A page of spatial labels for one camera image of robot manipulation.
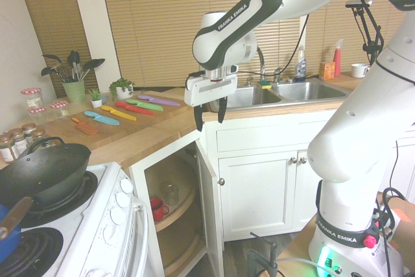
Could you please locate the wide wooden window blinds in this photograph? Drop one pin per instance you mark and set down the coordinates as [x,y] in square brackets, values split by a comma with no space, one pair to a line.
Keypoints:
[162,14]

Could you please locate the white stove knob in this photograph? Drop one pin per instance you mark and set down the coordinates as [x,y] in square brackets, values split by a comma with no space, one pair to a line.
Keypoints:
[121,199]
[111,233]
[96,273]
[125,185]
[117,216]

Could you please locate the white electric stove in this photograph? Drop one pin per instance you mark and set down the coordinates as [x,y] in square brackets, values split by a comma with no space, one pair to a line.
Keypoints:
[97,225]

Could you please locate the black coil burner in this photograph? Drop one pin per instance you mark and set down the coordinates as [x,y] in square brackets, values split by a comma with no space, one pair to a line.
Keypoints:
[32,254]
[82,194]

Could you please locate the clear glass jar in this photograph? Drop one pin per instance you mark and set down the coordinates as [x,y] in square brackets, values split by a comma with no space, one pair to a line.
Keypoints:
[170,194]

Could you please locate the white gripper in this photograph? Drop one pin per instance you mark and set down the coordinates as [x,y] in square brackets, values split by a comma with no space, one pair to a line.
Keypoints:
[210,90]

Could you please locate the narrow wooden window blinds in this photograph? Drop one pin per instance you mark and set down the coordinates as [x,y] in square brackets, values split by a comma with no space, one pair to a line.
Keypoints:
[48,14]

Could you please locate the orange knife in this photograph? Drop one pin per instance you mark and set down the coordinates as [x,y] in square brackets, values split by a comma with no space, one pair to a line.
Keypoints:
[87,128]

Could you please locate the black kitchen spoon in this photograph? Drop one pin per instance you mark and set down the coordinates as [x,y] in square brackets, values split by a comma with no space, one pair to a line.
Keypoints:
[47,70]
[52,57]

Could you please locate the wooden lazy susan shelf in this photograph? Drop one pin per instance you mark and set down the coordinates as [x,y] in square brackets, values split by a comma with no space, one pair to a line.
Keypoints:
[181,257]
[181,213]

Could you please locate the red knife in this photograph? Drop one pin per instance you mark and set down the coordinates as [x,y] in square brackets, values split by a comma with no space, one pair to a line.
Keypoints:
[133,107]

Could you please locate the chrome faucet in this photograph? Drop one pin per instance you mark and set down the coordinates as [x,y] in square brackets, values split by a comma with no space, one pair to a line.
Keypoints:
[261,63]

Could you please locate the red spray bottle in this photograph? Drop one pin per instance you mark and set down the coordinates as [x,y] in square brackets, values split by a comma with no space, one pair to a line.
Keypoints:
[338,61]

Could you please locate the black kitchen ladle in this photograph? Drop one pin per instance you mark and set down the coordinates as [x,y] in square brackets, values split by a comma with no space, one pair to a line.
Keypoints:
[95,63]

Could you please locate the green knife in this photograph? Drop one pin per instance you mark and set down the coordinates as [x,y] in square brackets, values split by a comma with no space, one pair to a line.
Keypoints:
[146,105]

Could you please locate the blue pot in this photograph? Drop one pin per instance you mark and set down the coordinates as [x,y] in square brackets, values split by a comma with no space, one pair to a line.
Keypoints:
[15,240]

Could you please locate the white sink cabinet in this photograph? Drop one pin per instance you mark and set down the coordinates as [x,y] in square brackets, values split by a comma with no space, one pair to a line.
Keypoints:
[259,134]

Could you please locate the black clamp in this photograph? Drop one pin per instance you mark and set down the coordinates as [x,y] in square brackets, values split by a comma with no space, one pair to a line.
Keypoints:
[259,257]

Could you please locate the stainless steel double sink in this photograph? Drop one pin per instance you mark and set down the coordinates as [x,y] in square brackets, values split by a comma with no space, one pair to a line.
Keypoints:
[308,92]

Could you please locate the red mug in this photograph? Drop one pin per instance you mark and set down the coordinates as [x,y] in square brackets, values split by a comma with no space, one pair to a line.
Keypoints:
[157,209]

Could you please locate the green utensil holder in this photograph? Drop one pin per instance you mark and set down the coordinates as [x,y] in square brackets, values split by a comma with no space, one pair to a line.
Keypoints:
[74,92]

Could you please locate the clear dish soap bottle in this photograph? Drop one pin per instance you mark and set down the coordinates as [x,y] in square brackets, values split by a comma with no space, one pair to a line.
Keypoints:
[300,66]

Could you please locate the yellow knife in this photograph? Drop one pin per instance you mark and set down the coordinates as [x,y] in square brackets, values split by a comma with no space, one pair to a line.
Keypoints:
[116,112]

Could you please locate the white corner cabinet frame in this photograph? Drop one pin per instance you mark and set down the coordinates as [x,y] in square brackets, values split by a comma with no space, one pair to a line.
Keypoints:
[137,176]

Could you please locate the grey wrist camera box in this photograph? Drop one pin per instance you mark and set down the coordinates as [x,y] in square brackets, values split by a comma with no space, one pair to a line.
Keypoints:
[231,69]

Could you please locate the glass jar checkered lid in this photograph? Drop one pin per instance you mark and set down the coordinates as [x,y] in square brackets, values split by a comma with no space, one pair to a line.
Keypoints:
[31,100]
[59,111]
[37,116]

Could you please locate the silver corner door knob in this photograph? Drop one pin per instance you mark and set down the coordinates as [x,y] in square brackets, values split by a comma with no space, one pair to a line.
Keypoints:
[221,181]

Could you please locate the brown lid spice jar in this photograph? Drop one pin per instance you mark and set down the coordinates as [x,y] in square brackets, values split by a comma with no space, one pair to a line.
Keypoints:
[38,136]
[28,129]
[6,152]
[20,145]

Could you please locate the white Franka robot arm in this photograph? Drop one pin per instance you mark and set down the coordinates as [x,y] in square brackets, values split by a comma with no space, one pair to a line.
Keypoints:
[227,40]

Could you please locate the yellow green sponge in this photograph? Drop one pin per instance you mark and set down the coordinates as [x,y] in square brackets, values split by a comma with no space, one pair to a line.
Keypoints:
[265,84]

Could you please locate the white sink cabinet door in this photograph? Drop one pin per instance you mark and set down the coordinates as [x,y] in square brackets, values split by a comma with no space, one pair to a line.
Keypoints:
[304,199]
[256,192]

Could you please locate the orange cardboard box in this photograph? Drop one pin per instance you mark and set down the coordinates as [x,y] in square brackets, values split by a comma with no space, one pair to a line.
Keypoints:
[327,71]

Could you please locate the small plant white pot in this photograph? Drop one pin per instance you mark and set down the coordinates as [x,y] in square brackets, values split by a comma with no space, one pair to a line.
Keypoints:
[96,102]

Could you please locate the pink round knob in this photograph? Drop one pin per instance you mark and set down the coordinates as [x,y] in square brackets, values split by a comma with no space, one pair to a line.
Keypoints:
[369,241]

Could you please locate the purple knife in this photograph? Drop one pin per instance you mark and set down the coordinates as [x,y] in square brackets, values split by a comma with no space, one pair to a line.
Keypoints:
[152,98]

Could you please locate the trailing plant white pot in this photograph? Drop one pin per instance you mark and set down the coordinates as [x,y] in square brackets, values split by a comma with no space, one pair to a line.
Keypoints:
[122,92]

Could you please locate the white mug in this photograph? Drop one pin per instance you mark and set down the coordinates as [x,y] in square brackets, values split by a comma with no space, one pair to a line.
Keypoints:
[358,70]

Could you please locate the white corner cabinet door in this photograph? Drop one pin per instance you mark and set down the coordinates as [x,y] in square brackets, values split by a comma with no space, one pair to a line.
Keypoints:
[210,209]

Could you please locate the black camera stand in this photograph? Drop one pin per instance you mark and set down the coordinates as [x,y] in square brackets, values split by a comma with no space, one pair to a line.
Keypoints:
[356,4]

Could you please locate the blue knife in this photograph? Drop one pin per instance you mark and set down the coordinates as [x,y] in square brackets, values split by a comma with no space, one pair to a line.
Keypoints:
[100,117]

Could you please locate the silver sink door knob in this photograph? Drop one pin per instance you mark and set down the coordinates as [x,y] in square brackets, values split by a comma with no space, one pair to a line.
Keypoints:
[292,160]
[303,160]

